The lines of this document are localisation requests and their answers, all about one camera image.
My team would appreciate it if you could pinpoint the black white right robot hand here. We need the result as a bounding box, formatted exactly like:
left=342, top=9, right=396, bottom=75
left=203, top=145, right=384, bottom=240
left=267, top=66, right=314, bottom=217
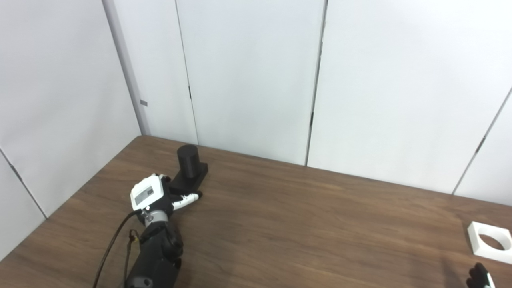
left=466, top=263, right=496, bottom=288

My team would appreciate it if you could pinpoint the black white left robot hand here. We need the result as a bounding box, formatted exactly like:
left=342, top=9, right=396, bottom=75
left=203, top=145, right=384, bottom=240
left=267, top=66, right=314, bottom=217
left=130, top=173, right=203, bottom=220

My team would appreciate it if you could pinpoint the white square piece with hole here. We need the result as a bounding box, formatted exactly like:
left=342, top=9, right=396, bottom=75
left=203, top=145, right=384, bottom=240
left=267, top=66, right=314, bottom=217
left=467, top=221, right=512, bottom=265

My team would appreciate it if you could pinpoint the black peg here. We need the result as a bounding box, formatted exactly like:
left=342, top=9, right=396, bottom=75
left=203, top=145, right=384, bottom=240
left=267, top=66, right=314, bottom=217
left=168, top=144, right=209, bottom=196

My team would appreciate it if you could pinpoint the thin brown left arm wire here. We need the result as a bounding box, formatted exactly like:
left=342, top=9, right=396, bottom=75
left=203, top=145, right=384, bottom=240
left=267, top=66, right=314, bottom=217
left=125, top=229, right=140, bottom=282

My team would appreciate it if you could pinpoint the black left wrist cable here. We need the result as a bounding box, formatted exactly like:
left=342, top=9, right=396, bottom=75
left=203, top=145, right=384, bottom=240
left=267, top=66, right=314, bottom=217
left=93, top=210, right=141, bottom=288

